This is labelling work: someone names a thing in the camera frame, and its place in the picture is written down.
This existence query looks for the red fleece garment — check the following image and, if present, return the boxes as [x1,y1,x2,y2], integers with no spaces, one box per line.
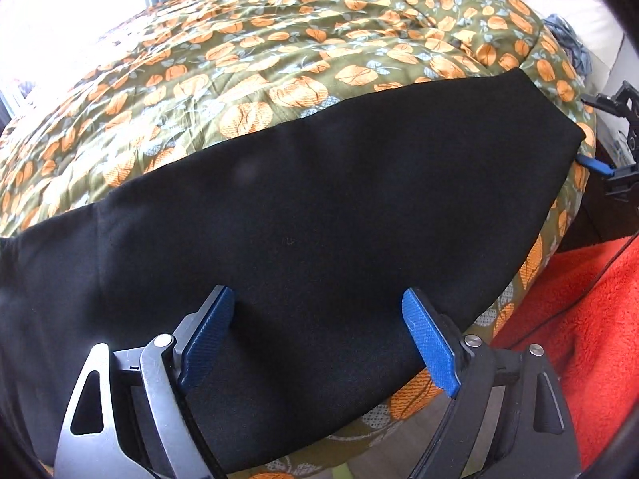
[492,238,639,471]

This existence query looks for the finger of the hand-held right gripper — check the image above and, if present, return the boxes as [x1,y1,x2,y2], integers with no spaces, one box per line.
[575,154,617,179]
[581,93,625,117]

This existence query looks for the blue grey clothes pile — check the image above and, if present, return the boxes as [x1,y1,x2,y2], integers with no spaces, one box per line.
[542,12,593,71]

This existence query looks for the black pants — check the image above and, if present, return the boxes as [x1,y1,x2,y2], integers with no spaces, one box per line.
[0,69,586,479]

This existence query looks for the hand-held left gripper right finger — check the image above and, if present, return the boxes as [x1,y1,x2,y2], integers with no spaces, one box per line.
[401,287,582,479]

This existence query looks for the black cable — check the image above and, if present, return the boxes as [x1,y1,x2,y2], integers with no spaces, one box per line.
[502,237,639,352]

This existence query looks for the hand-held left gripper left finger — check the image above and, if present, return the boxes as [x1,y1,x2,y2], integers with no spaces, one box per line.
[52,284,236,479]

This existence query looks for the green orange floral quilt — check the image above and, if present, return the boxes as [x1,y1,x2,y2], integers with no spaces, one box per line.
[0,0,600,479]

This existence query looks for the dark wooden nightstand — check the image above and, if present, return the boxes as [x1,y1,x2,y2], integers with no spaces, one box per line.
[569,130,639,251]

